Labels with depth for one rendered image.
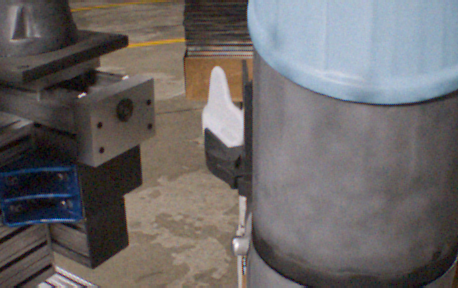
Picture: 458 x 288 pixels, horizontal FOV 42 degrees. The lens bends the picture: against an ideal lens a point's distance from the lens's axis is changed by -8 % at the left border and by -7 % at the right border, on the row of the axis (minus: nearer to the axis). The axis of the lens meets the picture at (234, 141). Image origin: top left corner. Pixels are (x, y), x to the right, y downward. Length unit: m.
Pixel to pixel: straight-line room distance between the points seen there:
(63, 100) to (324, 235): 0.72
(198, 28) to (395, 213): 0.44
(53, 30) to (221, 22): 0.38
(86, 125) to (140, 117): 0.10
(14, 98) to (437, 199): 0.81
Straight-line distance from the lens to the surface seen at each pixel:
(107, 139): 0.85
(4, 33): 0.92
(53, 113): 0.88
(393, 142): 0.17
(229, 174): 0.41
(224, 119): 0.45
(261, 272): 0.21
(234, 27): 0.59
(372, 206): 0.17
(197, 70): 0.60
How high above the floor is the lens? 1.03
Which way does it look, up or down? 23 degrees down
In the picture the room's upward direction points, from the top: straight up
